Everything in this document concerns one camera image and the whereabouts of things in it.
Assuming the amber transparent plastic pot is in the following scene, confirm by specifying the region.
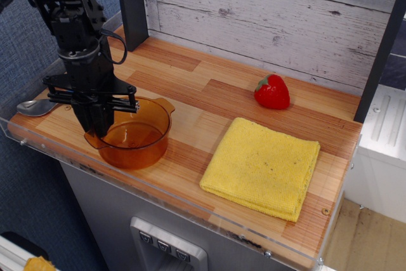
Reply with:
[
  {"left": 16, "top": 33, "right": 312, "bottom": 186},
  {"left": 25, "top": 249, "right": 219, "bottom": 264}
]
[{"left": 84, "top": 97, "right": 175, "bottom": 169}]

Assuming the white ribbed appliance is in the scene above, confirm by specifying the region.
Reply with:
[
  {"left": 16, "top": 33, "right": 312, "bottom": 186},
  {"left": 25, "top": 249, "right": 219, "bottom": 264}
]
[{"left": 344, "top": 85, "right": 405, "bottom": 223}]

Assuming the clear acrylic table edge guard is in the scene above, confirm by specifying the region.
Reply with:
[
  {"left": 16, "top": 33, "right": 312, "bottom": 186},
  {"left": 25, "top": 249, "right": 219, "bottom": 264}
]
[{"left": 1, "top": 114, "right": 350, "bottom": 270}]

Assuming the red toy strawberry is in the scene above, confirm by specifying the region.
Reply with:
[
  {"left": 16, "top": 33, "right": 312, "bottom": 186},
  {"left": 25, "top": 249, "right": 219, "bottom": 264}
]
[{"left": 254, "top": 74, "right": 291, "bottom": 110}]

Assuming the black vertical post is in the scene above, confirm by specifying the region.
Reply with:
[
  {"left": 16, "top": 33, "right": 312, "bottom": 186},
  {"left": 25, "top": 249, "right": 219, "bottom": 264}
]
[
  {"left": 353, "top": 0, "right": 405, "bottom": 123},
  {"left": 119, "top": 0, "right": 149, "bottom": 51}
]

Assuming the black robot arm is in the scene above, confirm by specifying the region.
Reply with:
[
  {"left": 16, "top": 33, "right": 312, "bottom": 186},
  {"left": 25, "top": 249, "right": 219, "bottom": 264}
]
[{"left": 1, "top": 0, "right": 139, "bottom": 138}]

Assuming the yellow folded cloth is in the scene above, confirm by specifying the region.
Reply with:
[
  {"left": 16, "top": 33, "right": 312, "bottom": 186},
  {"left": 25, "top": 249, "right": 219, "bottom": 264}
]
[{"left": 199, "top": 117, "right": 320, "bottom": 222}]

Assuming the black left vertical post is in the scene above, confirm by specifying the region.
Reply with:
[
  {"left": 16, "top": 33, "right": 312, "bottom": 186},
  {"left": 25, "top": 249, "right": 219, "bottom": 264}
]
[{"left": 119, "top": 0, "right": 149, "bottom": 51}]

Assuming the blue handled metal spoon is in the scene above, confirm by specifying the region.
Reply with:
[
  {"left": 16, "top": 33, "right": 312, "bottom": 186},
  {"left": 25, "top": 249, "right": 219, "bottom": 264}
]
[{"left": 16, "top": 99, "right": 61, "bottom": 117}]

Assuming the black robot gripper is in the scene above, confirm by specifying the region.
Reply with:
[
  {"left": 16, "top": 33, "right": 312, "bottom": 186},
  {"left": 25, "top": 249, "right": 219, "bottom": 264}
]
[{"left": 43, "top": 47, "right": 140, "bottom": 138}]

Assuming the yellow object at corner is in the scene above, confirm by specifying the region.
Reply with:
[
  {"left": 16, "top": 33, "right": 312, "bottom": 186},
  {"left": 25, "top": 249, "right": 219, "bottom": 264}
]
[{"left": 23, "top": 256, "right": 56, "bottom": 271}]

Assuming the black right vertical post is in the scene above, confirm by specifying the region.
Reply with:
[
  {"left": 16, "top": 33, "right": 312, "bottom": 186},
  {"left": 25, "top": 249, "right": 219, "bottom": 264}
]
[{"left": 353, "top": 0, "right": 405, "bottom": 123}]

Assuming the grey cabinet with button panel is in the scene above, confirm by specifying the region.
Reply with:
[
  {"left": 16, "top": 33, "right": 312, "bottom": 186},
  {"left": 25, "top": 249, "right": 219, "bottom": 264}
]
[{"left": 62, "top": 164, "right": 290, "bottom": 270}]

